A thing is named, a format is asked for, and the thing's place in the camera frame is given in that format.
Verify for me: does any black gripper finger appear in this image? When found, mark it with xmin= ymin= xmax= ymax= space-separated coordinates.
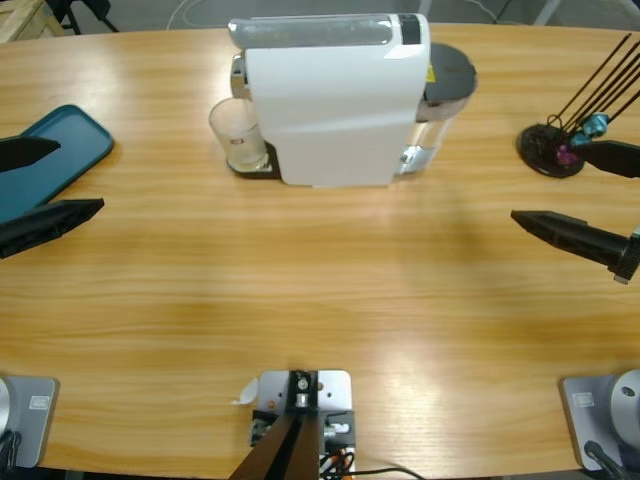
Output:
xmin=0 ymin=137 xmax=62 ymax=174
xmin=0 ymin=198 xmax=105 ymax=261

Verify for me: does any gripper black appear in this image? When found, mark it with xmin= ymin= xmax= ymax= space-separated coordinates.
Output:
xmin=510 ymin=140 xmax=640 ymax=287

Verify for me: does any clear drinking glass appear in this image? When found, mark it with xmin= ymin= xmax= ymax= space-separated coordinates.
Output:
xmin=208 ymin=97 xmax=269 ymax=172

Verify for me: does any white capsule coffee machine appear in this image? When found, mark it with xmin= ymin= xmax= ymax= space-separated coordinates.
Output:
xmin=229 ymin=13 xmax=434 ymax=190

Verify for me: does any silver coffee machine lever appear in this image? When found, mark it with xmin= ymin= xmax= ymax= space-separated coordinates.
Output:
xmin=227 ymin=13 xmax=397 ymax=50

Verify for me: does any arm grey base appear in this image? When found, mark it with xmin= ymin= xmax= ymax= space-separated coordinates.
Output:
xmin=0 ymin=375 xmax=60 ymax=470
xmin=558 ymin=368 xmax=640 ymax=474

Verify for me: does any teal plastic tray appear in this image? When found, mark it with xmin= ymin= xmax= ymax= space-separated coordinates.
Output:
xmin=0 ymin=103 xmax=115 ymax=224

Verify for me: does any black capsule holder with rods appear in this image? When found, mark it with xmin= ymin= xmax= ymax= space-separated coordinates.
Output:
xmin=517 ymin=32 xmax=640 ymax=180

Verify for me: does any wooden crate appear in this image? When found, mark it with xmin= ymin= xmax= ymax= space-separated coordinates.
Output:
xmin=0 ymin=0 xmax=57 ymax=45

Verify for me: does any black chair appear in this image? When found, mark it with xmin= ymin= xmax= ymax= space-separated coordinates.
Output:
xmin=47 ymin=0 xmax=121 ymax=36

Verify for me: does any clear water tank black lid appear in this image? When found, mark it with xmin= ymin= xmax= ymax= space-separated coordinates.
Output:
xmin=394 ymin=42 xmax=479 ymax=176

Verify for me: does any grey metal leg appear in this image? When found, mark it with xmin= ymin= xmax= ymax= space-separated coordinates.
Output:
xmin=535 ymin=0 xmax=564 ymax=26

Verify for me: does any white paper tab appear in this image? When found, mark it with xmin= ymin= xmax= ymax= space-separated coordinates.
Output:
xmin=229 ymin=377 xmax=260 ymax=407

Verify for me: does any white floor cable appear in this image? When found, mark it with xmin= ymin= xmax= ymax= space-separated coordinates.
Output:
xmin=167 ymin=0 xmax=251 ymax=30

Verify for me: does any black base cable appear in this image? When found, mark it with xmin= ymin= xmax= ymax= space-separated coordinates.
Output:
xmin=0 ymin=430 xmax=22 ymax=469
xmin=583 ymin=439 xmax=627 ymax=480

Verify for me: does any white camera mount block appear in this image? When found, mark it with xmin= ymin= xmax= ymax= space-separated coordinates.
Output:
xmin=249 ymin=368 xmax=358 ymax=474

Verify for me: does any dark camera post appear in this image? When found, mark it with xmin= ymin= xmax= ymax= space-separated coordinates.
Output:
xmin=232 ymin=368 xmax=322 ymax=480

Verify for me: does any black mount cable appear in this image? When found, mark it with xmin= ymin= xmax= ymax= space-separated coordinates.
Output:
xmin=349 ymin=466 xmax=429 ymax=480

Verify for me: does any orange cable bundle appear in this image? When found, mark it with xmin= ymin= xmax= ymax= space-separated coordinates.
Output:
xmin=319 ymin=446 xmax=357 ymax=475

